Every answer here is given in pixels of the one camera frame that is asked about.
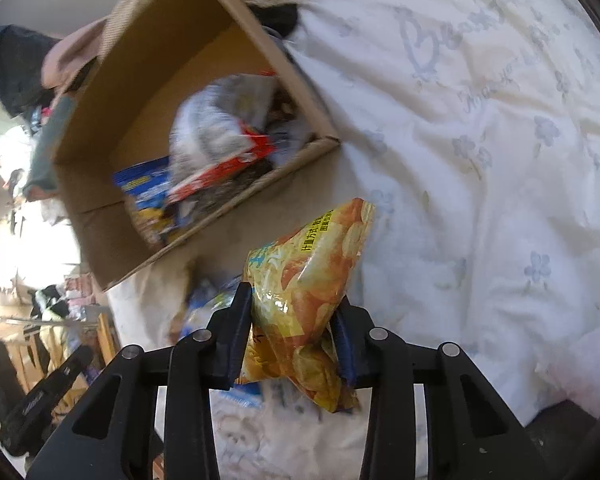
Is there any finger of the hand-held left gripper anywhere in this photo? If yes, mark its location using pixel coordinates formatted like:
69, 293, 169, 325
0, 345, 95, 458

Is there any blue yellow snack packet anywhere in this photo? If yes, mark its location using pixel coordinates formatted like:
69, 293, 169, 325
172, 275, 246, 346

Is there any white red-striped snack bag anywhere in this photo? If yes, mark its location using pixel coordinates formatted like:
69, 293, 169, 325
169, 72, 281, 203

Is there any yellow chips bag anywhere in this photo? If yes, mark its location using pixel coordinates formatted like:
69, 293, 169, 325
240, 198, 377, 413

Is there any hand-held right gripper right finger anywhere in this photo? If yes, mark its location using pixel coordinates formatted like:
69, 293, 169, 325
330, 296, 551, 480

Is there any dark hanging jacket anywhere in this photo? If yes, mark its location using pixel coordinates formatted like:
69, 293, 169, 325
0, 25, 61, 118

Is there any teal padded headboard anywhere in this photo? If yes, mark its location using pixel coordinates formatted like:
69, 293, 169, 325
22, 95, 78, 201

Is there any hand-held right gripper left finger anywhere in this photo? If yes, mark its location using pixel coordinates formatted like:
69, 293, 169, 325
25, 282, 253, 480

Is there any pink cloth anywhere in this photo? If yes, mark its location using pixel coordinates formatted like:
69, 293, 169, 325
42, 17, 111, 93

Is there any black cloth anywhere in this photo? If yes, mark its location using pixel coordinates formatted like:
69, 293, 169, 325
257, 4, 301, 36

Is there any pink printed blanket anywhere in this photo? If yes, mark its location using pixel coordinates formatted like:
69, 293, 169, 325
535, 322, 600, 406

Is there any brown cardboard box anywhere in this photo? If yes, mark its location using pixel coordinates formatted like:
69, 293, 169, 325
52, 0, 342, 293

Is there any white floral bed sheet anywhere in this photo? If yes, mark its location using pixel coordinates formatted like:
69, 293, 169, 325
105, 0, 600, 480

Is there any beige checked quilt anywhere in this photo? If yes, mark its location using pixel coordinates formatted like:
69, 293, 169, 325
100, 0, 321, 61

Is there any blue snack bag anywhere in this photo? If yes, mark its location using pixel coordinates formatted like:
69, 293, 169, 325
112, 156, 191, 248

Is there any clear dark seed packet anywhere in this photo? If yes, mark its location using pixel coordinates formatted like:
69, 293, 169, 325
180, 160, 276, 221

